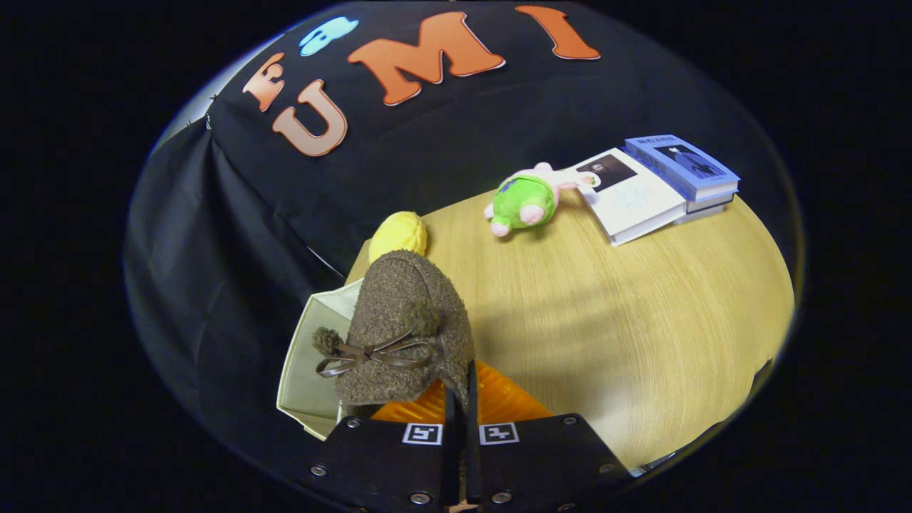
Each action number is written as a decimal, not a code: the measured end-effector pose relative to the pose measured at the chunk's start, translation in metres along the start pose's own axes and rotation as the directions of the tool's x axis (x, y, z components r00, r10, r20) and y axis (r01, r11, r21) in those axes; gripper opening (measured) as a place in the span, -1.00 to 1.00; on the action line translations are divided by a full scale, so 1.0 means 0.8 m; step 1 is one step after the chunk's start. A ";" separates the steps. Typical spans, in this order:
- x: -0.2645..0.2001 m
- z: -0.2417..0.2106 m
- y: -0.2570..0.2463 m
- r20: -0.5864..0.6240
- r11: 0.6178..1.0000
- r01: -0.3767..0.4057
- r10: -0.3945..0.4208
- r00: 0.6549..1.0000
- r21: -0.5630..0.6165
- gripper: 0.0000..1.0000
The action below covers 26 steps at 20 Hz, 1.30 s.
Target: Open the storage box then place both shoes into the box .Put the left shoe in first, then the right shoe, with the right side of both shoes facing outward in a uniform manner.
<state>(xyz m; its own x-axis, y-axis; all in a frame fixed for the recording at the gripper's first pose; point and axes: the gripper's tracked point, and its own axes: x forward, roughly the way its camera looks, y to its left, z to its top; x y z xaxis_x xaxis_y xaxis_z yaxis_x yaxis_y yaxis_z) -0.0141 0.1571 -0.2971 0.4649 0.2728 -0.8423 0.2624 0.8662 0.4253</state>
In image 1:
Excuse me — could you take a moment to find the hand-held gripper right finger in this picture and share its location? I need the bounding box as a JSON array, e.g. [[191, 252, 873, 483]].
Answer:
[[467, 360, 632, 513]]

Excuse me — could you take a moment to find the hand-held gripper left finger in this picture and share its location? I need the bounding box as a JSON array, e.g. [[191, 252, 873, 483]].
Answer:
[[306, 388, 461, 513]]

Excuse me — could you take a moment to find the cream fabric storage box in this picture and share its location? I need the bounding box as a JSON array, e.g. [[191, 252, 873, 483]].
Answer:
[[276, 278, 368, 440]]

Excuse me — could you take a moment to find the brown fuzzy shoe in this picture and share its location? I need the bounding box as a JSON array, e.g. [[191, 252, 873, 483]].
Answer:
[[312, 249, 477, 407]]

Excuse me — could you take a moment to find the yellow round plush toy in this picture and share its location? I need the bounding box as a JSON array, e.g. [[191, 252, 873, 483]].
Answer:
[[368, 211, 429, 263]]

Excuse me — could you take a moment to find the green and pink plush toy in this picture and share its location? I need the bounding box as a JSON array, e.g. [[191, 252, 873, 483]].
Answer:
[[484, 162, 596, 238]]

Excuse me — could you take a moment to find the white paperback book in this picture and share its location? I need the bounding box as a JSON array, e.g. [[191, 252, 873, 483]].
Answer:
[[570, 147, 688, 247]]

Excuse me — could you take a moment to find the black backdrop cloth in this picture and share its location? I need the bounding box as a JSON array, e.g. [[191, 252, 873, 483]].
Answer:
[[125, 0, 802, 485]]

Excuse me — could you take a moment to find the thin pale book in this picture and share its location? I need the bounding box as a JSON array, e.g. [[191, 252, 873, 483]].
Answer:
[[673, 192, 736, 226]]

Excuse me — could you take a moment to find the blue hardcover book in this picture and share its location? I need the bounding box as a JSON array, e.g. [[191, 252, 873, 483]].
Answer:
[[625, 134, 742, 203]]

